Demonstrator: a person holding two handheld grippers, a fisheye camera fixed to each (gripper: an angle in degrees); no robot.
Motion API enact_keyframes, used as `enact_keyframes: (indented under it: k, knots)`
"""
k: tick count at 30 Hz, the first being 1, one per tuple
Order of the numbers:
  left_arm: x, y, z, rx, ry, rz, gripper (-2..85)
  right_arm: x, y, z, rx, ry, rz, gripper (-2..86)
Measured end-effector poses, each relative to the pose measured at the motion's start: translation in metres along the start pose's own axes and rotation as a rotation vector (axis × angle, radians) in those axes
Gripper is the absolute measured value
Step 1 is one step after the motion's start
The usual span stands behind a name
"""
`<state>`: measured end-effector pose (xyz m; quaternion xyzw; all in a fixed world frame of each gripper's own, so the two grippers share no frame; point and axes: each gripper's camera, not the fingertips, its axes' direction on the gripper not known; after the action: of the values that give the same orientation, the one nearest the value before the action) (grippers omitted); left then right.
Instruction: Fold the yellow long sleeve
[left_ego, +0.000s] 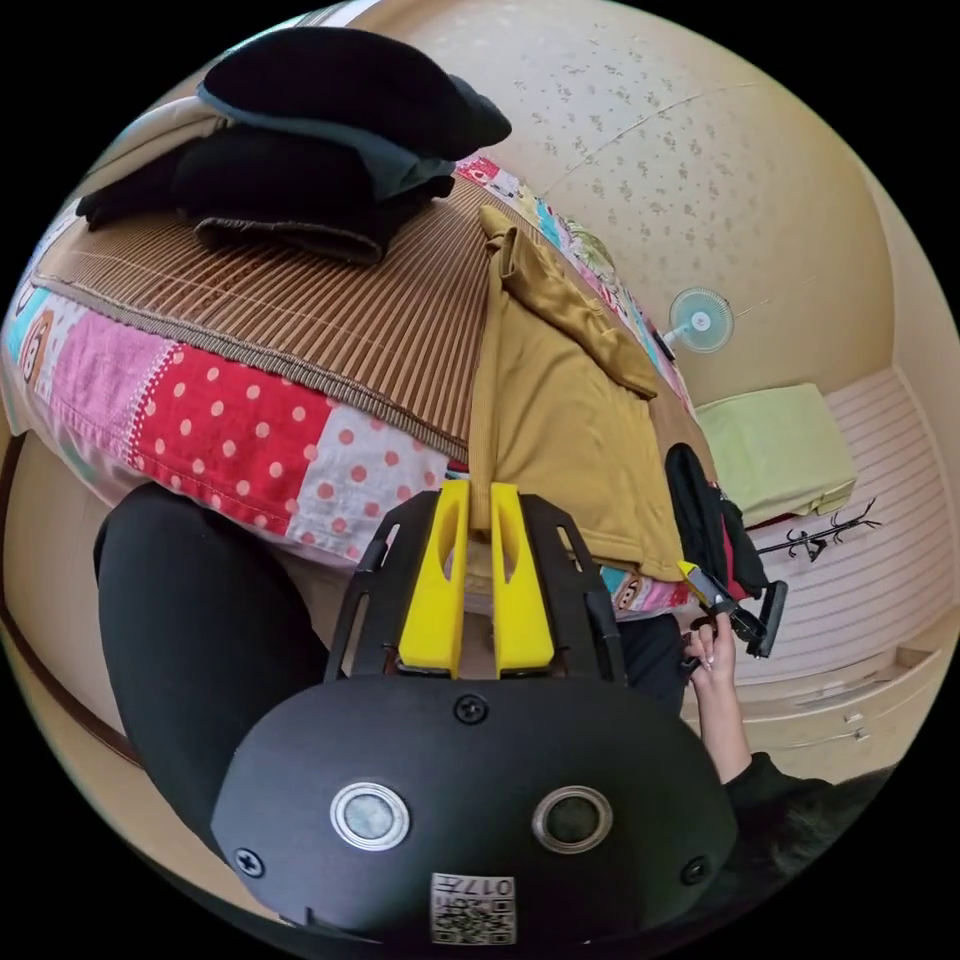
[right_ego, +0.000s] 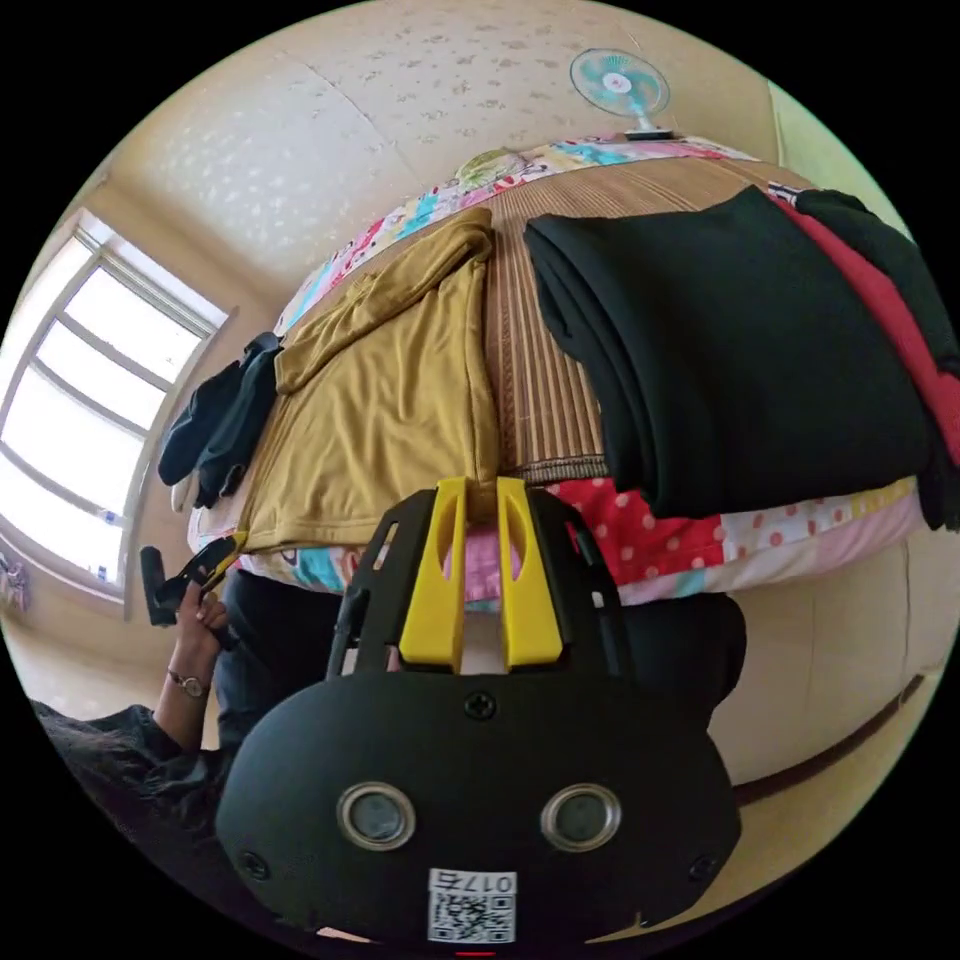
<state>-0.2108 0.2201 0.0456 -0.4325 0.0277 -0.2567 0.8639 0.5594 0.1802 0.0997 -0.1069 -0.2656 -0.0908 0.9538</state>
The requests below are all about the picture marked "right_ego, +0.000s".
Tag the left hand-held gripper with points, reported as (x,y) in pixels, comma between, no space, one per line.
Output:
(187,579)

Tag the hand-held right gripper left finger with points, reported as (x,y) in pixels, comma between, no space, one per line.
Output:
(431,600)

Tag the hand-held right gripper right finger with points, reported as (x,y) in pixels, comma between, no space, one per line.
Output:
(529,607)

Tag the yellow long sleeve shirt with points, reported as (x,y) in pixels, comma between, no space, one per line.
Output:
(382,397)

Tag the person's left forearm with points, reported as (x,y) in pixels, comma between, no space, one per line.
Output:
(184,712)

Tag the person's left hand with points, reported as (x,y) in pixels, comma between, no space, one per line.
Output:
(196,637)

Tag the person's body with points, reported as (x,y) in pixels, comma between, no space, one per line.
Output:
(281,637)

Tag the dark crumpled garment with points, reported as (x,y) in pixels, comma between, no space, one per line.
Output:
(217,420)

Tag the window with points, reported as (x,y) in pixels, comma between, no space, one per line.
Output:
(82,420)

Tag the bed with woven mat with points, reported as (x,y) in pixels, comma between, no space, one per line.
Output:
(544,352)

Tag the pile of clothes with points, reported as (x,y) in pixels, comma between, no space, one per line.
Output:
(735,345)

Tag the turquoise electric fan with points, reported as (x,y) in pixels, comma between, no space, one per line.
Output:
(619,81)

